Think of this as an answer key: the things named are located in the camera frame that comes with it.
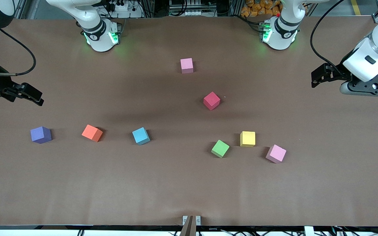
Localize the orange foam cube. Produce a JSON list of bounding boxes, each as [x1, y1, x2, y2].
[[81, 125, 103, 142]]

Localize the yellow foam cube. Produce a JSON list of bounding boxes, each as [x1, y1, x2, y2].
[[240, 131, 256, 147]]

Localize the red foam cube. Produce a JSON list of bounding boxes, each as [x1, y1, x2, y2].
[[203, 92, 221, 110]]

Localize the blue foam cube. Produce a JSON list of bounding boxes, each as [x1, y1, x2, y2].
[[132, 127, 151, 145]]

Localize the pink foam cube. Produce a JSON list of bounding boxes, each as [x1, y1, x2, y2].
[[180, 58, 194, 74], [266, 145, 287, 164]]

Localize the purple foam cube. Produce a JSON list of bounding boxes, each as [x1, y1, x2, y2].
[[31, 126, 52, 144]]

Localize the bag of orange items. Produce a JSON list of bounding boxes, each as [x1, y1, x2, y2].
[[241, 0, 282, 17]]

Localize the green foam cube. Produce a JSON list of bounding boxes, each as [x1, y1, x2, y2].
[[211, 140, 230, 158]]

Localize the white power strip with plugs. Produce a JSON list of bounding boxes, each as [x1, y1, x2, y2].
[[105, 0, 134, 13]]

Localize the long white power strip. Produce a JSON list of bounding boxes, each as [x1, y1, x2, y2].
[[169, 0, 216, 17]]

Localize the brown table cover sheet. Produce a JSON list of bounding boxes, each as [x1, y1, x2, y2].
[[0, 16, 378, 226]]

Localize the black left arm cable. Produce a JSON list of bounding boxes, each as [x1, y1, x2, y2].
[[310, 0, 352, 77]]

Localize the tangled black cables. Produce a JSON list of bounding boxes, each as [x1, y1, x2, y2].
[[330, 221, 378, 236]]

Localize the grey metal clamp bracket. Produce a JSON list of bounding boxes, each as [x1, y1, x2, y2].
[[182, 215, 201, 226]]

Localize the brown stand post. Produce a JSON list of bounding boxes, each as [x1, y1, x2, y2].
[[180, 215, 194, 236]]

